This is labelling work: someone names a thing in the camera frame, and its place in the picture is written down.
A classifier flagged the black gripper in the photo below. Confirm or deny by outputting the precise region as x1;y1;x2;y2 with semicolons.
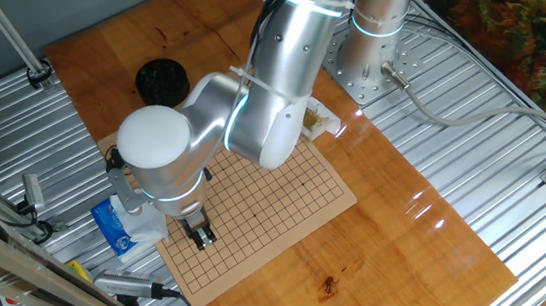
173;204;220;254

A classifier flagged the tan go board mat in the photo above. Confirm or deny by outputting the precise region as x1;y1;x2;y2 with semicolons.
94;108;367;306

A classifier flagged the blue white packet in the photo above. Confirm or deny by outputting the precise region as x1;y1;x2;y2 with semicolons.
108;188;173;265

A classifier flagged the blue tissue pack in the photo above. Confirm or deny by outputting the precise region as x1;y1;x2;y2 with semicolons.
88;194;139;266

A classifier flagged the yellow box green push button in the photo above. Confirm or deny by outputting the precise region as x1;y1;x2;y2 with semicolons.
64;258;94;287

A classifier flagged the black round stone bowl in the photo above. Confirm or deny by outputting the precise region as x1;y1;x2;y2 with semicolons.
132;55;193;112

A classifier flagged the white and gold foil package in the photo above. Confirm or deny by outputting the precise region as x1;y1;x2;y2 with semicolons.
295;93;344;144

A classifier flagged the glossy wooden plank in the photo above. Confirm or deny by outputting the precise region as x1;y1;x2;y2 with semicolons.
39;0;522;306

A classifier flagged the grey aluminium pole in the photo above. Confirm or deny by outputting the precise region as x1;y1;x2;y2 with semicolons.
0;0;55;95

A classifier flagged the colourful patterned cloth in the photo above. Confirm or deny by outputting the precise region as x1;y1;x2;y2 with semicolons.
416;0;546;134

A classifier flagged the silver wrist camera mount plate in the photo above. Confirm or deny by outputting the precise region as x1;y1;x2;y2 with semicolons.
106;164;145;218

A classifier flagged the long silver depth camera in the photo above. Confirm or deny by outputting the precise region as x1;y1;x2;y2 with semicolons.
92;264;167;306

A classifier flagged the black round cable connector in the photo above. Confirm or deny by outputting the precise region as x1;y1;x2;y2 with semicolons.
103;144;128;173

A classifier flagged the small silver box camera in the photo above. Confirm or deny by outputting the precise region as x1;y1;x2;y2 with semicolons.
22;171;48;216

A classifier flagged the aluminium frame beam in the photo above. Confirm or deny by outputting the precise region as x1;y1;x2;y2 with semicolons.
0;133;173;306

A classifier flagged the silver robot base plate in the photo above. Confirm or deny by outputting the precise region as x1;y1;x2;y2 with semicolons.
317;7;430;110

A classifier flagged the thick grey robot cable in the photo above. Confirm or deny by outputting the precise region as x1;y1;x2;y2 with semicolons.
379;45;546;166

